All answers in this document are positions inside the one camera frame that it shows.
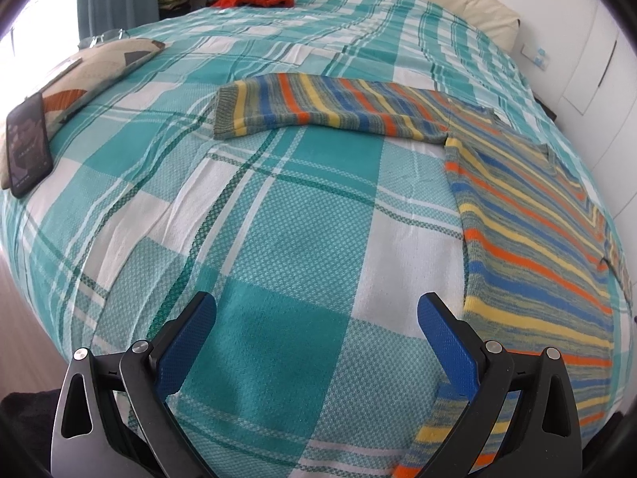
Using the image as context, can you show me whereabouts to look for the eyeglasses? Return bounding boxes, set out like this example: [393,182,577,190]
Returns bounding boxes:
[80,30,130,48]

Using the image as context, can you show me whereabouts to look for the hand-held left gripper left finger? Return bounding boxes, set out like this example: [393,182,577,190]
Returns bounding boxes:
[50,291,220,478]

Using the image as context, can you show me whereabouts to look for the white wardrobe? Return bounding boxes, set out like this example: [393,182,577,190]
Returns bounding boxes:
[518,0,637,220]

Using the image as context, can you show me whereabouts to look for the black smartphone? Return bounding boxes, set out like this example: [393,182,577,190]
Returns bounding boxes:
[6,92,54,199]

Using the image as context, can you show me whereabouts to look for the white wall socket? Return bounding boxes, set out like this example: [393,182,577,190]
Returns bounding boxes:
[520,45,548,68]

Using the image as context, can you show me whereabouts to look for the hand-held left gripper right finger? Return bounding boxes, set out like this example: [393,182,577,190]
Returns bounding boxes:
[418,293,584,478]

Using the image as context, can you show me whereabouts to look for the patterned beige cushion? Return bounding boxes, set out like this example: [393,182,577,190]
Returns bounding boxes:
[0,37,165,190]

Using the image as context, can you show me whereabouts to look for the teal plaid bed blanket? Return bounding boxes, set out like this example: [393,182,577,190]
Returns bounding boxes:
[0,0,637,478]

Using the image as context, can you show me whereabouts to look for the striped knit shirt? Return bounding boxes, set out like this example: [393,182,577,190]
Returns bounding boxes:
[213,72,628,478]

